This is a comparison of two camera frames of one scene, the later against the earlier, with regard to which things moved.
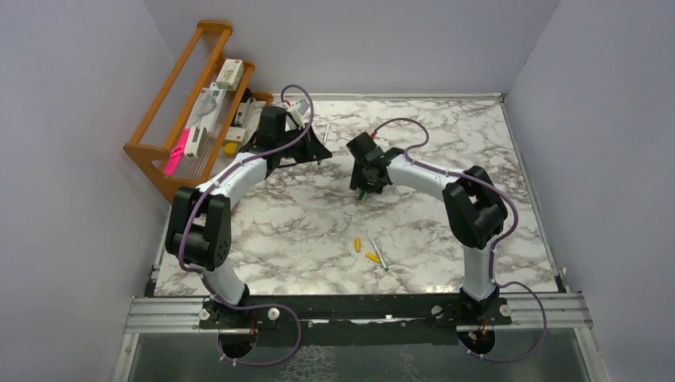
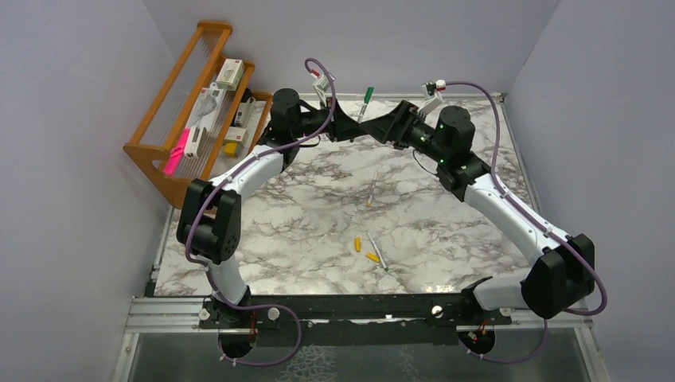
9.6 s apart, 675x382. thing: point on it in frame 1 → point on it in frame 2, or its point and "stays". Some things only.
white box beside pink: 196,142 stays
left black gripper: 313,149 → 341,126
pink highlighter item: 176,153 stays
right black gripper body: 360,179 → 419,134
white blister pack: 206,107 stays
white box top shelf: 230,73 stays
